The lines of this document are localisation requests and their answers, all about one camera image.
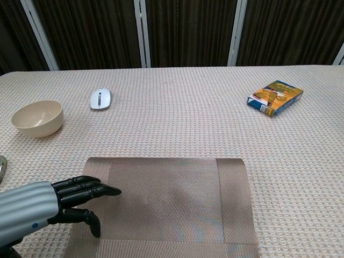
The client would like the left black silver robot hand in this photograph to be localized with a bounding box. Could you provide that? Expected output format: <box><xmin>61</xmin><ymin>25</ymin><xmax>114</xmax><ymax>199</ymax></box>
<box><xmin>0</xmin><ymin>176</ymin><xmax>122</xmax><ymax>247</ymax></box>

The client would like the pink bowl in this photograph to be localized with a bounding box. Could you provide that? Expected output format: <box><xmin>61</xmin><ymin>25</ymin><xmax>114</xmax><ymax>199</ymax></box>
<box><xmin>11</xmin><ymin>99</ymin><xmax>64</xmax><ymax>138</ymax></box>

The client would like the brown woven placemat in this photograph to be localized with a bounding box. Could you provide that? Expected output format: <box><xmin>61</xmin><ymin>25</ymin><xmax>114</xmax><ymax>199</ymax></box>
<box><xmin>62</xmin><ymin>157</ymin><xmax>260</xmax><ymax>258</ymax></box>

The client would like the white computer mouse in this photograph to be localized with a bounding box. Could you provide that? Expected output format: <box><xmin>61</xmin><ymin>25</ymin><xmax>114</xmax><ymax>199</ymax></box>
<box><xmin>90</xmin><ymin>88</ymin><xmax>112</xmax><ymax>110</ymax></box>

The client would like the beige woven tablecloth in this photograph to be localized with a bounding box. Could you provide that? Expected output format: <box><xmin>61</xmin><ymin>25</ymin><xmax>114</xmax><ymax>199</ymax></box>
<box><xmin>0</xmin><ymin>63</ymin><xmax>344</xmax><ymax>258</ymax></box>

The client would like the orange snack packet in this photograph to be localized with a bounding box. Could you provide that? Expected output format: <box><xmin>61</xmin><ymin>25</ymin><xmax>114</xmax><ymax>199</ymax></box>
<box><xmin>247</xmin><ymin>80</ymin><xmax>304</xmax><ymax>118</ymax></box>

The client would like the grey metal partition post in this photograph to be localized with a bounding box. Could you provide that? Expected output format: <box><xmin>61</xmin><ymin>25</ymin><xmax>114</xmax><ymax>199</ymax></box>
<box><xmin>332</xmin><ymin>42</ymin><xmax>344</xmax><ymax>66</ymax></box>
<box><xmin>133</xmin><ymin>0</ymin><xmax>152</xmax><ymax>68</ymax></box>
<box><xmin>226</xmin><ymin>0</ymin><xmax>248</xmax><ymax>67</ymax></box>
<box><xmin>19</xmin><ymin>0</ymin><xmax>60</xmax><ymax>71</ymax></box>

